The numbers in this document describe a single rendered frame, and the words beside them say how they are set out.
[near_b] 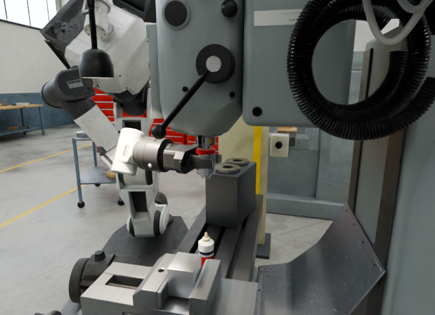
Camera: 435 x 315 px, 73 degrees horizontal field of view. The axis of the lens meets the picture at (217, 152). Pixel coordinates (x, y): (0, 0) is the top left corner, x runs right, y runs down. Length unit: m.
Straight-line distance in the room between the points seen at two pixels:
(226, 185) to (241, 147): 1.49
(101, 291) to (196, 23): 0.56
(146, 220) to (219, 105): 1.08
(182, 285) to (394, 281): 0.38
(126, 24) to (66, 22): 0.21
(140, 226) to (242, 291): 1.03
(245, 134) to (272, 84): 1.90
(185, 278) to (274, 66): 0.43
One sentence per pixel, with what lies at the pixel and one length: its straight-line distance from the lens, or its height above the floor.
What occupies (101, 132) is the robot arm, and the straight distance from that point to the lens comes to 1.06.
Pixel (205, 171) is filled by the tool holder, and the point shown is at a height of 1.22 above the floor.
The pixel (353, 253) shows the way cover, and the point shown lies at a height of 1.05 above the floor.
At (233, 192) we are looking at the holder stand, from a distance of 0.98.
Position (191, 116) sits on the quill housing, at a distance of 0.61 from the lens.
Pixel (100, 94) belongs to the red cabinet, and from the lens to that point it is 6.21.
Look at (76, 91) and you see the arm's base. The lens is 1.03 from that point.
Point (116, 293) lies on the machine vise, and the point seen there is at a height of 1.01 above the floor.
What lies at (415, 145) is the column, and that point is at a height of 1.33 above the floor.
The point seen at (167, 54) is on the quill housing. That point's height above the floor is 1.48.
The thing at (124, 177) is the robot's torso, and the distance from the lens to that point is 1.43.
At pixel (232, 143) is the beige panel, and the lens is 2.46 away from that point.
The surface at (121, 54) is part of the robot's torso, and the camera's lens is 1.07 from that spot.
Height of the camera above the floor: 1.42
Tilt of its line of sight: 13 degrees down
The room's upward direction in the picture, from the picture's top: straight up
